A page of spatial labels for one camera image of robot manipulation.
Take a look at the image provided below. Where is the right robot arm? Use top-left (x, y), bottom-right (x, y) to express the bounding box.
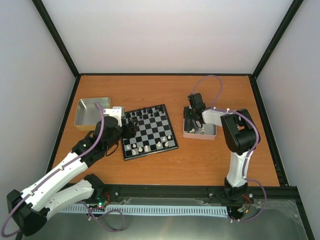
top-left (183, 93), bottom-right (260, 202)

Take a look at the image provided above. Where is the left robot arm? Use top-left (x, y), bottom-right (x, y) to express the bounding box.
top-left (6, 116), bottom-right (138, 236)

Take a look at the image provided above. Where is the pink tin with white pieces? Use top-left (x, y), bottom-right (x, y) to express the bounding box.
top-left (183, 119), bottom-right (218, 140)

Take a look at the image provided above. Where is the black chess piece set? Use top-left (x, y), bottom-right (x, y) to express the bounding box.
top-left (124, 104), bottom-right (167, 125)

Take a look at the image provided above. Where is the black and silver chessboard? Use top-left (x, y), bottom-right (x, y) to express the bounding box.
top-left (121, 107), bottom-right (179, 161)

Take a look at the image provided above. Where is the empty silver metal tin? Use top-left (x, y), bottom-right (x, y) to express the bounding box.
top-left (74, 97), bottom-right (111, 132)

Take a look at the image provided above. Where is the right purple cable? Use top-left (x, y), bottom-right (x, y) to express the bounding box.
top-left (191, 74), bottom-right (268, 223)

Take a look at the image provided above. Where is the light blue cable duct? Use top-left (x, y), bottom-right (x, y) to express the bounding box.
top-left (59, 202), bottom-right (230, 217)

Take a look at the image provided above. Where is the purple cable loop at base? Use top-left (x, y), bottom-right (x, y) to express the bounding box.
top-left (82, 199), bottom-right (127, 232)

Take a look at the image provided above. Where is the black frame post right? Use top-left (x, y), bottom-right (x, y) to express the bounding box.
top-left (250, 0), bottom-right (304, 82)

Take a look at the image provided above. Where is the black frame post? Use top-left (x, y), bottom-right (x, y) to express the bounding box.
top-left (32, 0), bottom-right (80, 78)
top-left (250, 0), bottom-right (304, 82)

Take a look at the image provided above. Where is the black frame post left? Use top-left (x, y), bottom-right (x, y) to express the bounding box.
top-left (32, 0), bottom-right (80, 78)

